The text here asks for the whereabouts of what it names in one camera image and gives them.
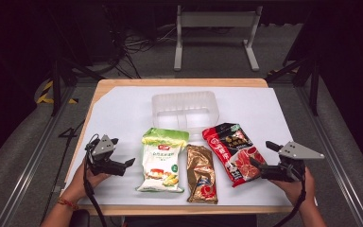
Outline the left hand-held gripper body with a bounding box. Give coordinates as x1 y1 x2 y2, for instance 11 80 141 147
84 133 127 177

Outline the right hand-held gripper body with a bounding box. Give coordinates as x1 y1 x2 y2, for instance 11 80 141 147
260 140 325 183

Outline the red and black packet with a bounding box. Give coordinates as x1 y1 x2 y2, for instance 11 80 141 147
201 122 269 188

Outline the green and white packet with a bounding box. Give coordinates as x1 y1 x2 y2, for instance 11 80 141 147
135 127 191 194

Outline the gold foil packet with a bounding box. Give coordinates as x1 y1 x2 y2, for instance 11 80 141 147
185 143 219 205

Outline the translucent white plastic bin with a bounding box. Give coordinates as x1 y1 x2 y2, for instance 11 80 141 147
151 91 220 134

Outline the person's right hand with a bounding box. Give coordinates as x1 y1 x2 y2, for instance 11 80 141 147
270 166 316 208

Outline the person's left hand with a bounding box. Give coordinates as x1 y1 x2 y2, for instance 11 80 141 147
61 160 112 204

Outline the black metal stand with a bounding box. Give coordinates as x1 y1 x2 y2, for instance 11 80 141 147
45 6 107 117
265 6 322 117

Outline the yellow and black floor tape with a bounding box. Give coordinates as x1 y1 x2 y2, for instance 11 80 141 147
35 79 78 105

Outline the grey metal stand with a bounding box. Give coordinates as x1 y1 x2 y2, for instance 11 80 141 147
173 4 264 73

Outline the aluminium floor rail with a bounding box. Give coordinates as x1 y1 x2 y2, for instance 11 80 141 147
0 84 78 227
295 84 363 227

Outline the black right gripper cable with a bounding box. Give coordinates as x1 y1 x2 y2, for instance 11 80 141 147
272 169 307 227

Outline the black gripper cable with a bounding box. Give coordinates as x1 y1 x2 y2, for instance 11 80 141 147
83 134 108 227
272 169 307 227

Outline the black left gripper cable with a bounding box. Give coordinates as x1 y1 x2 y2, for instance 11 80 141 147
83 134 108 227

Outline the red string bracelet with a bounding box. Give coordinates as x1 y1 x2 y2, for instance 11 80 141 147
56 197 79 212

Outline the bundle of black floor cables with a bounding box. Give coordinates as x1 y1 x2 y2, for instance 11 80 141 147
102 4 179 79

